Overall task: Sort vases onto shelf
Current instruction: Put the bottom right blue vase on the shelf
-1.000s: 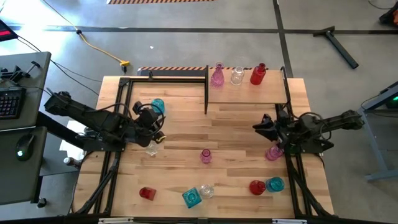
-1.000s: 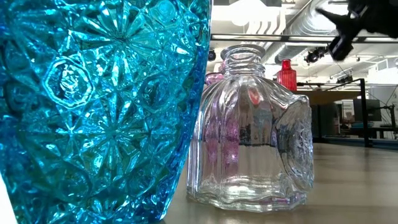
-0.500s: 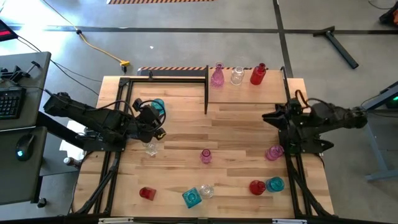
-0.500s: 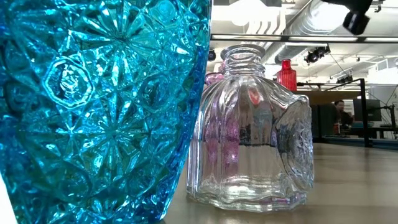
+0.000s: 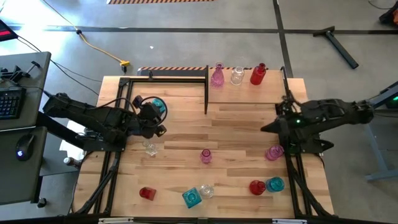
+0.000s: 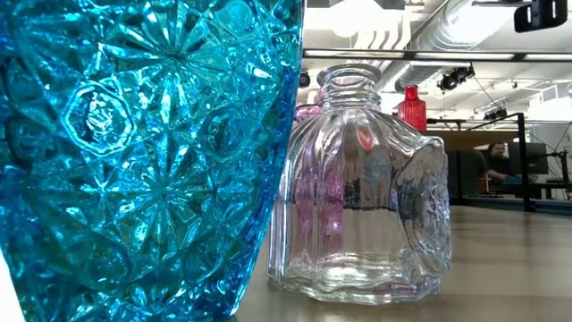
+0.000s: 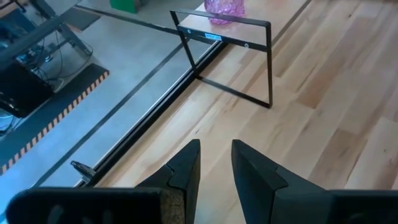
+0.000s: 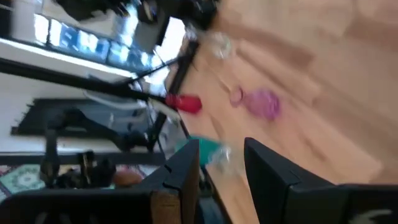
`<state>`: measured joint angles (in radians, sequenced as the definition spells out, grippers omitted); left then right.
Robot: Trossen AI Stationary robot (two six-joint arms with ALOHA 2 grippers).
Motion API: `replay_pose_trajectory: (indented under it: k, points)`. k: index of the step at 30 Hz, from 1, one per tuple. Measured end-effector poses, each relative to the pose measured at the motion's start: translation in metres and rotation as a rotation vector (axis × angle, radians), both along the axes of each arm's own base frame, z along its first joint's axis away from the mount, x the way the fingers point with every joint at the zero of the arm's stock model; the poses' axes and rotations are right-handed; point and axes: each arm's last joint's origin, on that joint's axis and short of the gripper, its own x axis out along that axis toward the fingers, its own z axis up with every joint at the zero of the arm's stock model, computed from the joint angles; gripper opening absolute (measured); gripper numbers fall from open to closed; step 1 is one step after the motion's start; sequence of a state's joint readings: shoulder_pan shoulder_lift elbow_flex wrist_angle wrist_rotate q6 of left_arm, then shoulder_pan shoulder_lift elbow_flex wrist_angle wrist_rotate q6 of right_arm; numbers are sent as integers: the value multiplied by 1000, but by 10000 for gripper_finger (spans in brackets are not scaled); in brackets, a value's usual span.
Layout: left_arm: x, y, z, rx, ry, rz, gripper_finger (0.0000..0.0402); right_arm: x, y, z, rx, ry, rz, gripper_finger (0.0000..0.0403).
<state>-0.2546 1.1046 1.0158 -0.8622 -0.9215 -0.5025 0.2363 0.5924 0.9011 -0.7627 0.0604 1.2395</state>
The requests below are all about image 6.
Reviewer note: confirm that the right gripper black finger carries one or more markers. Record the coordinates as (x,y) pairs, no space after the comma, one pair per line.
(543,15)

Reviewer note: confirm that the red ribbed bottle vase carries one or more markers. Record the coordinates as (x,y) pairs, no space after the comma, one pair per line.
(412,114)

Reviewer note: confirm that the clear squat ribbed vase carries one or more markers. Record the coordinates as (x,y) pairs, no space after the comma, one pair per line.
(357,201)

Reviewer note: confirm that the blue square cut-glass vase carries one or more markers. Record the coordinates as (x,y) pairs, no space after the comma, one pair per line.
(134,156)

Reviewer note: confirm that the black background monitor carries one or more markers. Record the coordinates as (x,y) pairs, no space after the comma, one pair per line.
(532,158)

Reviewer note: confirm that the person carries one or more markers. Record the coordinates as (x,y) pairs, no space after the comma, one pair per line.
(498,163)

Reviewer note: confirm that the black overhead rig camera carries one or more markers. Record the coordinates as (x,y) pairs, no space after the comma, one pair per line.
(456,78)

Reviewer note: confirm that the wooden shelf black metal frame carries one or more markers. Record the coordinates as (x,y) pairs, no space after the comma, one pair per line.
(473,139)

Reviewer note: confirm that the round black camera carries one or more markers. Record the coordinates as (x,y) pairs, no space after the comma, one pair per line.
(305,79)

